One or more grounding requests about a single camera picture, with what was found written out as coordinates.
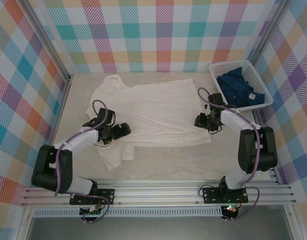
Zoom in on white t-shirt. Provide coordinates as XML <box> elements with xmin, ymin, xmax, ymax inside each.
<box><xmin>85</xmin><ymin>74</ymin><xmax>211</xmax><ymax>173</ymax></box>

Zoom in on white plastic basket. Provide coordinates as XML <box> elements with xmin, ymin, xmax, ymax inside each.
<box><xmin>208</xmin><ymin>59</ymin><xmax>274</xmax><ymax>115</ymax></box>

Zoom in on blue garment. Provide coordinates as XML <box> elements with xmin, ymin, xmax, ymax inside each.
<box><xmin>216</xmin><ymin>66</ymin><xmax>266</xmax><ymax>109</ymax></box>

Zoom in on aluminium table side rail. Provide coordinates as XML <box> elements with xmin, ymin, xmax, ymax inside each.
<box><xmin>35</xmin><ymin>74</ymin><xmax>73</xmax><ymax>188</ymax></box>
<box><xmin>243</xmin><ymin>72</ymin><xmax>281</xmax><ymax>185</ymax></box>

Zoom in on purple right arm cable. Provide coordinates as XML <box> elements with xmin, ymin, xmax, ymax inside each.
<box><xmin>197</xmin><ymin>87</ymin><xmax>261</xmax><ymax>222</ymax></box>

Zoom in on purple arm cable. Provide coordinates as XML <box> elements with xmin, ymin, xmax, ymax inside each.
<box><xmin>197</xmin><ymin>87</ymin><xmax>261</xmax><ymax>222</ymax></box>
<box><xmin>54</xmin><ymin>99</ymin><xmax>116</xmax><ymax>224</ymax></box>

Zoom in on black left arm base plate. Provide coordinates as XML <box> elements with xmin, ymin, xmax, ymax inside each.
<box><xmin>69</xmin><ymin>188</ymin><xmax>116</xmax><ymax>206</ymax></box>

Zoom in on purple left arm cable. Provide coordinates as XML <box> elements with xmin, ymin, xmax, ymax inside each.
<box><xmin>54</xmin><ymin>99</ymin><xmax>116</xmax><ymax>224</ymax></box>

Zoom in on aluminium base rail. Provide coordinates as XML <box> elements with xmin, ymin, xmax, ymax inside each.
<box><xmin>20</xmin><ymin>178</ymin><xmax>297</xmax><ymax>207</ymax></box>

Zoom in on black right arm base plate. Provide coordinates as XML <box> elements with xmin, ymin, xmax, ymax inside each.
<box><xmin>202</xmin><ymin>187</ymin><xmax>249</xmax><ymax>205</ymax></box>

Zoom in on white slotted cable duct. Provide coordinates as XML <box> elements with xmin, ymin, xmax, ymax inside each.
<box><xmin>33</xmin><ymin>208</ymin><xmax>223</xmax><ymax>218</ymax></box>

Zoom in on aluminium corner post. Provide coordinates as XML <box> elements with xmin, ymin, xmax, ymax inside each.
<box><xmin>19</xmin><ymin>0</ymin><xmax>73</xmax><ymax>82</ymax></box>
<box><xmin>242</xmin><ymin>0</ymin><xmax>294</xmax><ymax>80</ymax></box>

